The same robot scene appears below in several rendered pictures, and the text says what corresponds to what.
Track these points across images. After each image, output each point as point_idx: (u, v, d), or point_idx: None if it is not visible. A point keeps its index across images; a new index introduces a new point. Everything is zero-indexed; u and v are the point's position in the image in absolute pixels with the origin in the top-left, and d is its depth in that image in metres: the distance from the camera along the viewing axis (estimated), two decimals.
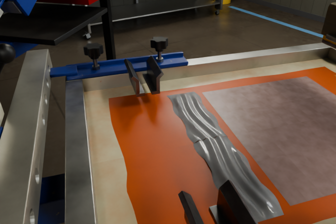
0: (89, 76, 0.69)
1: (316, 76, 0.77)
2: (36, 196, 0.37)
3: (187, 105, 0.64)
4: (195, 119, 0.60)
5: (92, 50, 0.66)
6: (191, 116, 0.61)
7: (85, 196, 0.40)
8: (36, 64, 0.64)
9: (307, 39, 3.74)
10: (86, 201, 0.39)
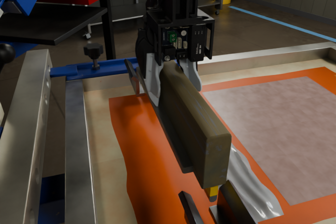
0: (89, 76, 0.69)
1: (316, 76, 0.77)
2: (36, 196, 0.37)
3: None
4: None
5: (92, 50, 0.66)
6: None
7: (85, 196, 0.40)
8: (36, 64, 0.64)
9: (307, 39, 3.74)
10: (86, 201, 0.39)
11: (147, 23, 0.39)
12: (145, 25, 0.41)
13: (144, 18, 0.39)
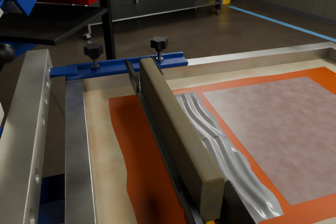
0: (89, 76, 0.69)
1: (316, 76, 0.77)
2: (36, 196, 0.37)
3: (187, 105, 0.64)
4: (195, 119, 0.60)
5: (92, 50, 0.66)
6: (191, 116, 0.61)
7: (85, 196, 0.40)
8: (36, 64, 0.64)
9: (307, 39, 3.74)
10: (86, 201, 0.39)
11: None
12: None
13: None
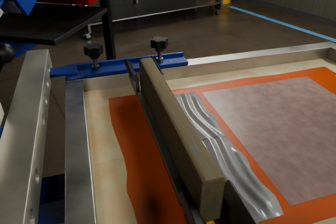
0: (89, 76, 0.69)
1: (316, 76, 0.77)
2: (36, 196, 0.37)
3: (187, 105, 0.64)
4: (195, 118, 0.60)
5: (92, 50, 0.66)
6: (191, 116, 0.61)
7: (85, 196, 0.40)
8: (36, 64, 0.64)
9: (307, 39, 3.74)
10: (86, 201, 0.39)
11: None
12: None
13: None
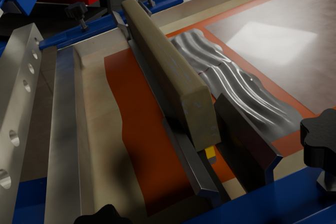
0: (79, 39, 0.64)
1: None
2: (14, 158, 0.34)
3: (186, 41, 0.56)
4: (196, 52, 0.52)
5: (73, 9, 0.61)
6: (192, 51, 0.53)
7: (69, 150, 0.35)
8: (20, 38, 0.60)
9: None
10: (70, 155, 0.34)
11: None
12: None
13: None
